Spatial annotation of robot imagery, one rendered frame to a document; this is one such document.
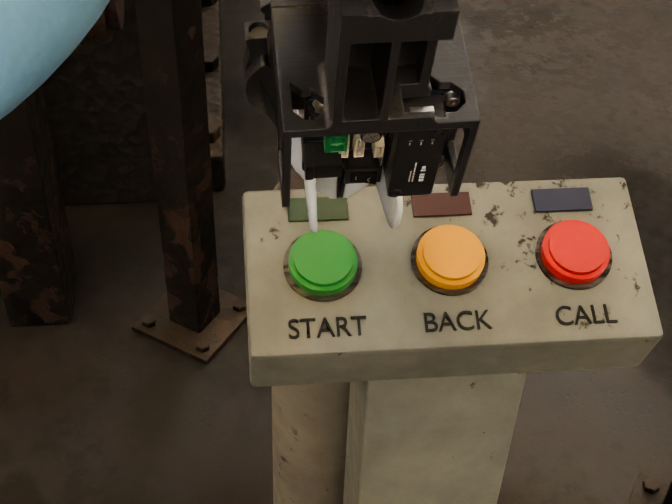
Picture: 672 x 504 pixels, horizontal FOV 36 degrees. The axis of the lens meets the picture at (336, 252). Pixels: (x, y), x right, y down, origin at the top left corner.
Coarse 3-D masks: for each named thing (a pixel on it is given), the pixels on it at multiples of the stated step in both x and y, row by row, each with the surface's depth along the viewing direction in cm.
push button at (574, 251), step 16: (560, 224) 62; (576, 224) 62; (544, 240) 62; (560, 240) 61; (576, 240) 61; (592, 240) 62; (544, 256) 61; (560, 256) 61; (576, 256) 61; (592, 256) 61; (608, 256) 61; (560, 272) 61; (576, 272) 61; (592, 272) 61
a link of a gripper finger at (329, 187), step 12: (300, 144) 47; (300, 156) 48; (300, 168) 49; (312, 180) 46; (324, 180) 51; (336, 180) 51; (312, 192) 46; (324, 192) 52; (336, 192) 52; (312, 204) 46; (312, 216) 46; (312, 228) 46
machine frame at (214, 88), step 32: (128, 0) 136; (128, 32) 139; (64, 64) 141; (96, 64) 141; (128, 64) 142; (64, 96) 144; (96, 96) 145; (128, 96) 145; (64, 128) 148; (96, 128) 148; (128, 128) 149; (64, 160) 152; (96, 160) 152; (128, 160) 153; (224, 160) 159; (64, 192) 155; (96, 192) 156; (128, 192) 157
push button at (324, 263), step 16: (304, 240) 60; (320, 240) 60; (336, 240) 60; (304, 256) 60; (320, 256) 60; (336, 256) 60; (352, 256) 60; (304, 272) 59; (320, 272) 59; (336, 272) 60; (352, 272) 60; (304, 288) 60; (320, 288) 59; (336, 288) 59
